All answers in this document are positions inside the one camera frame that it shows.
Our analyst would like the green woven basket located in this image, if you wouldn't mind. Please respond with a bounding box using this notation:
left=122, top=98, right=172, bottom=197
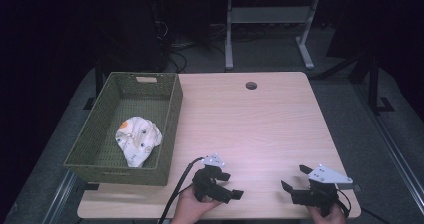
left=63, top=71, right=184, bottom=187

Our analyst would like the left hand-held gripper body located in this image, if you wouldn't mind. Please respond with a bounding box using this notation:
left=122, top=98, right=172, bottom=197
left=191, top=152, right=232, bottom=204

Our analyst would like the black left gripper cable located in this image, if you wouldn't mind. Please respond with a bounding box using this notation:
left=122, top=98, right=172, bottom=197
left=157, top=156, right=205, bottom=224

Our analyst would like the grey metal desk frame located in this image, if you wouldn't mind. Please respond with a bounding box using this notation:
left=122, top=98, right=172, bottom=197
left=224, top=0, right=322, bottom=72

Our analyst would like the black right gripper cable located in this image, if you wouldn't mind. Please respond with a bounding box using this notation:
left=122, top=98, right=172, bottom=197
left=335, top=187, right=353, bottom=219

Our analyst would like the person's right hand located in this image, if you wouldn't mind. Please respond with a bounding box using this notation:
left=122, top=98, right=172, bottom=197
left=306, top=203, right=348, bottom=224

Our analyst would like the white patterned baby garment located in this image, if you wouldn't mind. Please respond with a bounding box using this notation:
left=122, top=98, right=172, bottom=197
left=115, top=116, right=164, bottom=169

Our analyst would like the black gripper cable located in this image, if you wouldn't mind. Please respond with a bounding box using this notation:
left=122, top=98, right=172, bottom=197
left=157, top=156, right=205, bottom=224
left=335, top=187, right=353, bottom=219

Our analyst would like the person's left hand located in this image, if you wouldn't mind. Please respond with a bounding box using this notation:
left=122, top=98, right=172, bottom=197
left=170, top=185, right=224, bottom=224

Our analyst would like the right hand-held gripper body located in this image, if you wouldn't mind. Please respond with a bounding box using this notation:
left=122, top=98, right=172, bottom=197
left=291, top=163, right=354, bottom=217

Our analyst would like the metal floor rail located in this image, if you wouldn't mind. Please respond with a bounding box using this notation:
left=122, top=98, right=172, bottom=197
left=41, top=169, right=79, bottom=224
left=352, top=82, right=424, bottom=207

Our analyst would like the bundle of floor cables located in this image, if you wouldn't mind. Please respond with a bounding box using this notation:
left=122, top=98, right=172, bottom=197
left=151, top=3, right=231, bottom=74

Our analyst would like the black metal stand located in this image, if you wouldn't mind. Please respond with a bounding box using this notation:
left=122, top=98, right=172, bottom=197
left=348, top=48, right=396, bottom=116

